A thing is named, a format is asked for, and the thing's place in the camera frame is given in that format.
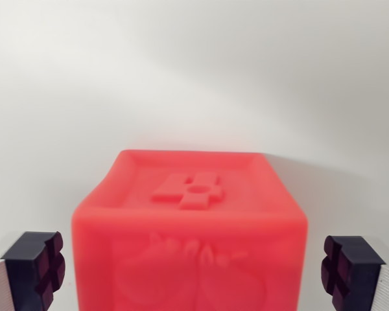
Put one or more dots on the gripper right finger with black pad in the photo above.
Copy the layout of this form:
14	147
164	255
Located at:
360	278

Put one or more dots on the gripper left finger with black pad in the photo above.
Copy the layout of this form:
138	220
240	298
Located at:
22	275

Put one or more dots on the red embossed cube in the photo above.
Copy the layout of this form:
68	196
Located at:
191	246

